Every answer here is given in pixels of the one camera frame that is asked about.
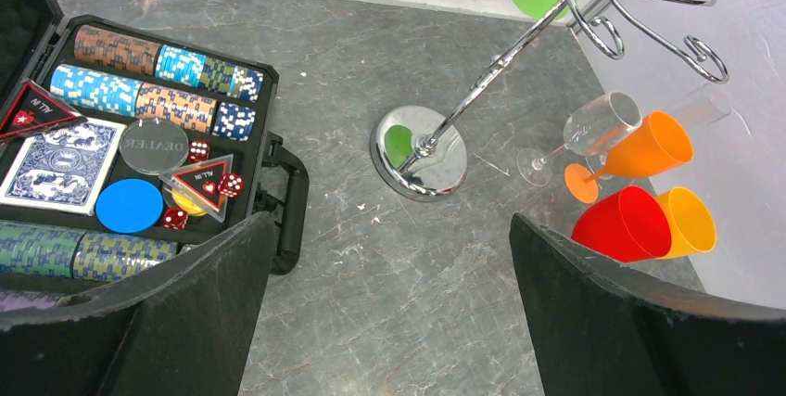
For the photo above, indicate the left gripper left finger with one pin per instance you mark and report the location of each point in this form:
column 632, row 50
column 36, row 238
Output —
column 182, row 327

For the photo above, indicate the blue poker chip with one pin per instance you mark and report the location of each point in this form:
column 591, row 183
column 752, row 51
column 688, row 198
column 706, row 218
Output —
column 129, row 206

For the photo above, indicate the orange wine glass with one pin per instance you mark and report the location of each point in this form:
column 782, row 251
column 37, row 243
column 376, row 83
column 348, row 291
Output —
column 660, row 144

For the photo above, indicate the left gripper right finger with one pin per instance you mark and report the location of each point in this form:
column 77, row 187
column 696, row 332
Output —
column 601, row 328

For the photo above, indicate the clear wine glass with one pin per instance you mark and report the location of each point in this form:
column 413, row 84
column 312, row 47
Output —
column 699, row 108
column 592, row 129

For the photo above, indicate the black poker chip case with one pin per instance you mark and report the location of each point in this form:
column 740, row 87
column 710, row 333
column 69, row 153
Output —
column 85, row 103

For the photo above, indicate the red wine glass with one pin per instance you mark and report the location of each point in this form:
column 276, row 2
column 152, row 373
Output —
column 628, row 226

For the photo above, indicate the yellow wine glass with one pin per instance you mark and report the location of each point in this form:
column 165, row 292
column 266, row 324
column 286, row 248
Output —
column 692, row 226

